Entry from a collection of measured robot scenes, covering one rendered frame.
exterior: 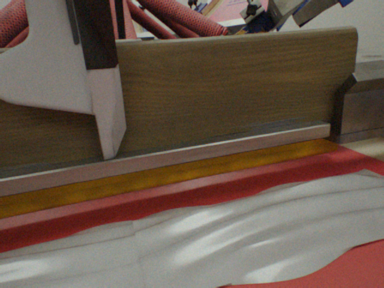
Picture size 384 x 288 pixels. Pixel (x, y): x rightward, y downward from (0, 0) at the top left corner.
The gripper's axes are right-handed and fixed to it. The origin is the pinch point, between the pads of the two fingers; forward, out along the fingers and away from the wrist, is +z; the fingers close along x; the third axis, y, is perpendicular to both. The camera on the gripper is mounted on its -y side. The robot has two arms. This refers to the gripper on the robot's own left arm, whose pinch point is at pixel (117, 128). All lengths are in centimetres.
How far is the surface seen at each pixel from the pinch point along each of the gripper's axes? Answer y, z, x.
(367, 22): -200, -15, -170
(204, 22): -28, -12, -59
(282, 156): -12.4, 4.1, 0.5
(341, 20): -200, -20, -197
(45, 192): 5.0, 3.4, 0.5
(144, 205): -0.9, 5.3, 1.5
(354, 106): -16.7, 0.3, 2.8
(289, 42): -12.0, -4.5, 1.5
